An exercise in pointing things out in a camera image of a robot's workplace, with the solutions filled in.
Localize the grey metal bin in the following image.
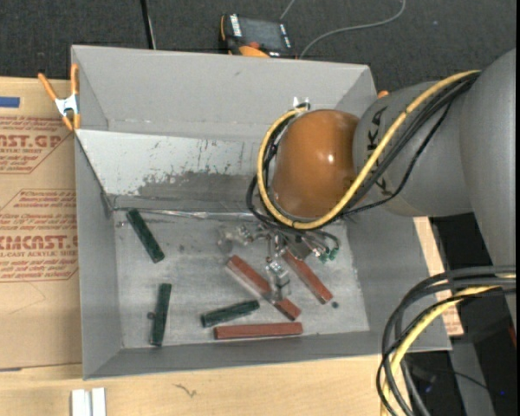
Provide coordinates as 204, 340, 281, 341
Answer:
70, 44, 454, 381

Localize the red-brown flat block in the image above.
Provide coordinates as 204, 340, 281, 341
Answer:
212, 322, 304, 341
281, 249, 335, 306
224, 254, 302, 322

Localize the brown cardboard board red print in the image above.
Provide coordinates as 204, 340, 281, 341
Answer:
0, 75, 465, 373

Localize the dark green flat block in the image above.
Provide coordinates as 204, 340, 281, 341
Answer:
148, 282, 173, 348
125, 208, 166, 264
199, 299, 261, 329

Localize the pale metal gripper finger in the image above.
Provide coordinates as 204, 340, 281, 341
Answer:
264, 261, 292, 302
218, 224, 255, 251

